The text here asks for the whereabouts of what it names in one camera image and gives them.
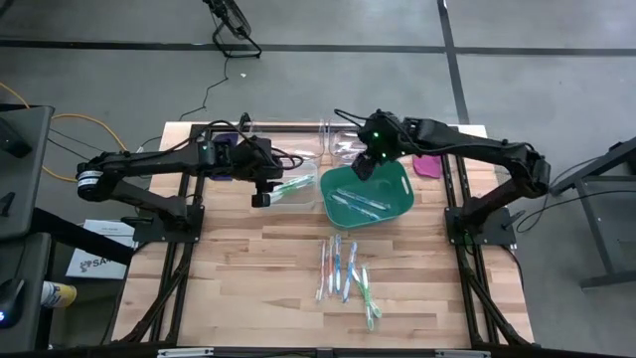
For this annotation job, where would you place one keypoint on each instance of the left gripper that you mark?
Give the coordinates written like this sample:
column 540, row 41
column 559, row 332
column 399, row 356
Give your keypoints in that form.
column 261, row 159

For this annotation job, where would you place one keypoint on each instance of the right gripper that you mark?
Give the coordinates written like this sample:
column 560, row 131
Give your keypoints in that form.
column 377, row 139

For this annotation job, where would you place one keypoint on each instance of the blue white toothbrush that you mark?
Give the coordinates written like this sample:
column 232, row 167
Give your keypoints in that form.
column 363, row 199
column 355, row 207
column 338, row 263
column 351, row 268

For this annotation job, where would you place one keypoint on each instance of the orange white toothbrush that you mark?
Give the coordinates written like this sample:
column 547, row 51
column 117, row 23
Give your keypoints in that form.
column 322, row 271

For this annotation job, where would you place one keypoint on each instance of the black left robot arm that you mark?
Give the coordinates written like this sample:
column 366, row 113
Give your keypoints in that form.
column 149, row 159

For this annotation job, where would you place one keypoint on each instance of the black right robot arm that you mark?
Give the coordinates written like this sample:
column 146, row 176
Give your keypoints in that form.
column 472, row 144

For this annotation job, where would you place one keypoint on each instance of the purple white wrapped toothbrush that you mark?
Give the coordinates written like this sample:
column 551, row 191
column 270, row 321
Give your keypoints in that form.
column 345, row 146
column 350, row 155

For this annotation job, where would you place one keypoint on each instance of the small clear plastic bin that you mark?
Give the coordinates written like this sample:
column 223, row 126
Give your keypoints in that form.
column 303, row 201

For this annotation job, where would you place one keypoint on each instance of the green plastic basin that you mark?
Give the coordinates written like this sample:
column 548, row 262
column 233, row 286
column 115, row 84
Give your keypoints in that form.
column 392, row 209

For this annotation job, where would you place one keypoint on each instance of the black floor fan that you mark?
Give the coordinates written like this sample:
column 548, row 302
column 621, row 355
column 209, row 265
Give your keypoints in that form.
column 233, row 22

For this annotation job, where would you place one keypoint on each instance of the white printed box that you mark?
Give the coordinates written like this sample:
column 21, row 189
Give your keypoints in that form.
column 99, row 263

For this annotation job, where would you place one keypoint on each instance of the black bar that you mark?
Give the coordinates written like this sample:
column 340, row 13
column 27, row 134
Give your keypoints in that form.
column 79, row 236

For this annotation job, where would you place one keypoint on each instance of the white yellow can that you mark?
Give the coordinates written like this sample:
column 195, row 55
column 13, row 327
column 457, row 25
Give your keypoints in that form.
column 59, row 294

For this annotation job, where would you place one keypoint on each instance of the black metal stand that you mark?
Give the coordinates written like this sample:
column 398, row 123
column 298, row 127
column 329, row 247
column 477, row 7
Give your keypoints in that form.
column 596, row 233

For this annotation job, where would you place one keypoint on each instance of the dark grey side desk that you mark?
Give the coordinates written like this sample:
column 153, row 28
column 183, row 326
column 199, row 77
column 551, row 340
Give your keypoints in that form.
column 30, row 268
column 30, row 174

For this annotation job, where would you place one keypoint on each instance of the black desk device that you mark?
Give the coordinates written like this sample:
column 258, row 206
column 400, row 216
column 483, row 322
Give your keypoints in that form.
column 12, row 139

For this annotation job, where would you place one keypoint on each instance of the black computer mouse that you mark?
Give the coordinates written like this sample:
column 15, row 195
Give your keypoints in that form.
column 11, row 298

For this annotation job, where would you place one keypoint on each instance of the black aluminium table frame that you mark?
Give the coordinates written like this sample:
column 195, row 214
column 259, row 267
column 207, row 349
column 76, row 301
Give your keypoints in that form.
column 457, row 134

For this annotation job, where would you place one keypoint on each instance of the silver bracket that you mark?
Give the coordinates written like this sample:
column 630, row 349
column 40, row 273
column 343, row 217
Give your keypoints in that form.
column 462, row 353
column 184, row 352

